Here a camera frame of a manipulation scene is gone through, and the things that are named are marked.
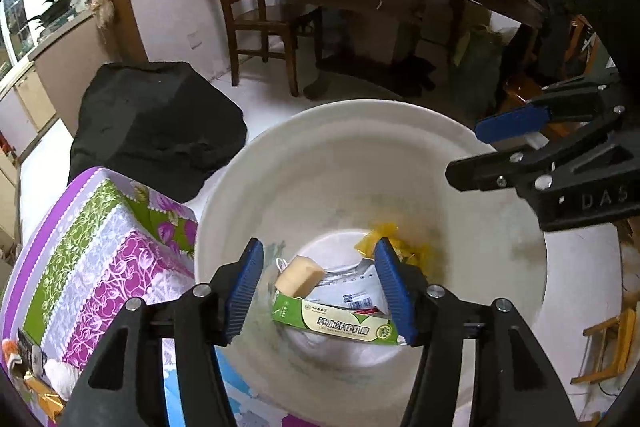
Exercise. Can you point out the brown wooden chair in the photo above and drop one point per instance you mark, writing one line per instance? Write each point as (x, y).
(582, 52)

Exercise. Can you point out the small wooden stool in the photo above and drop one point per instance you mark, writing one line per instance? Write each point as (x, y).
(600, 374)

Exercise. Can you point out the yellow plastic wrapper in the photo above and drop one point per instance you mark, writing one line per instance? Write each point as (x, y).
(365, 242)

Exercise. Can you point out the white wall socket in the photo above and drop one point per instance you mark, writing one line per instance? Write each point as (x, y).
(194, 40)

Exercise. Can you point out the beige sponge block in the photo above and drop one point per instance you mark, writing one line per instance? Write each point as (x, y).
(300, 276)

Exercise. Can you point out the base kitchen cabinets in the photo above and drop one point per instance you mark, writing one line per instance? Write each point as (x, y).
(55, 62)

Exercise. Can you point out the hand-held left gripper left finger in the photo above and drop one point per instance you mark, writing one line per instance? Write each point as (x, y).
(245, 292)

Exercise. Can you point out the dark wooden chair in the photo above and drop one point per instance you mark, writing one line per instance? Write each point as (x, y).
(250, 22)

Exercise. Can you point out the white blue box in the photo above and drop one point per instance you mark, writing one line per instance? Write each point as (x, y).
(350, 287)

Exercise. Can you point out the green cardboard box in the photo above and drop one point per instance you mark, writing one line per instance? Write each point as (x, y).
(330, 322)

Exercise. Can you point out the black bag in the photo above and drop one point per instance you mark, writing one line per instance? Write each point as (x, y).
(155, 122)

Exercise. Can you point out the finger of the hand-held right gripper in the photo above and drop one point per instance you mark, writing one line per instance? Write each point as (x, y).
(500, 169)
(510, 124)

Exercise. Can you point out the white tissue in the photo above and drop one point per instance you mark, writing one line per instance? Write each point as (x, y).
(60, 374)

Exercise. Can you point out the green bag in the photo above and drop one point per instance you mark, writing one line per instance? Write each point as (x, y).
(475, 62)

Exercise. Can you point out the white plastic bucket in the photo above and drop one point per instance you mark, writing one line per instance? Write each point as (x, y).
(325, 167)

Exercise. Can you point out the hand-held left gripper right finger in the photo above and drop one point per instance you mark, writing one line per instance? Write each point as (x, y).
(395, 292)

